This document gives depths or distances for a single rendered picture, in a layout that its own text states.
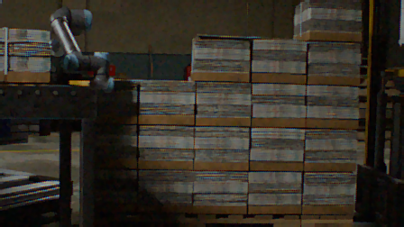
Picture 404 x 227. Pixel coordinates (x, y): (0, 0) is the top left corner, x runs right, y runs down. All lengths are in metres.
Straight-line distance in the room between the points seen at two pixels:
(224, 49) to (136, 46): 6.98
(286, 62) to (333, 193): 0.74
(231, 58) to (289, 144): 0.54
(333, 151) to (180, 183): 0.82
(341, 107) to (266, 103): 0.40
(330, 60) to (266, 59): 0.34
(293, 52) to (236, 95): 0.37
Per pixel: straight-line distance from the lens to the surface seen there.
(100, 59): 2.72
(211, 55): 2.90
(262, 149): 2.94
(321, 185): 3.06
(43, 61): 2.49
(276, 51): 2.94
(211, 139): 2.90
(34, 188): 3.19
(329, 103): 3.01
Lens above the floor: 0.82
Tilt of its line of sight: 3 degrees down
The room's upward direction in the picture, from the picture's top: 2 degrees clockwise
